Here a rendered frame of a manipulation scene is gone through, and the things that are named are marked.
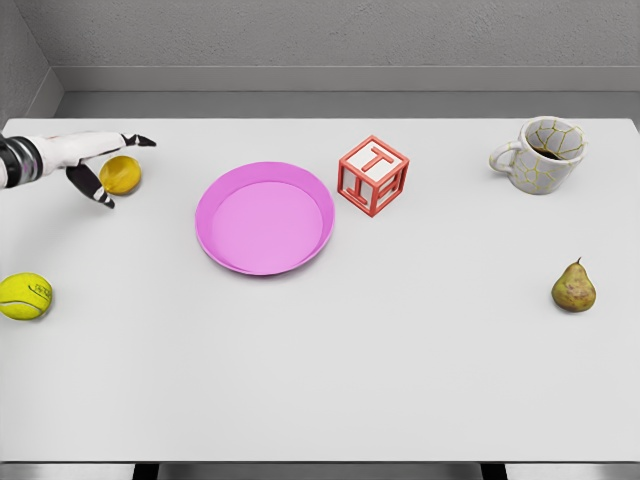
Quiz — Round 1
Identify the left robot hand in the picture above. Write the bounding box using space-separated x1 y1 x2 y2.
48 131 158 210

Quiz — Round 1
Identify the yellow lemon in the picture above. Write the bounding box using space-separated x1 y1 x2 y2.
98 155 143 196

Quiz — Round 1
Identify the pink plate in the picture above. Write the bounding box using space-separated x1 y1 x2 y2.
194 161 336 277

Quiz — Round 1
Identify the yellow tennis ball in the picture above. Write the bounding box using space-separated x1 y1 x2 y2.
0 271 54 322

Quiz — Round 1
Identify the red letter block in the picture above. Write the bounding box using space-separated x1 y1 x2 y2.
337 134 411 219

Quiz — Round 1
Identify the white cracked mug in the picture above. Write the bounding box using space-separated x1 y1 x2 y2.
488 116 589 196

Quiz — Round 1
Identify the green-brown pear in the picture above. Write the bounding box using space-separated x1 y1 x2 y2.
551 256 597 315

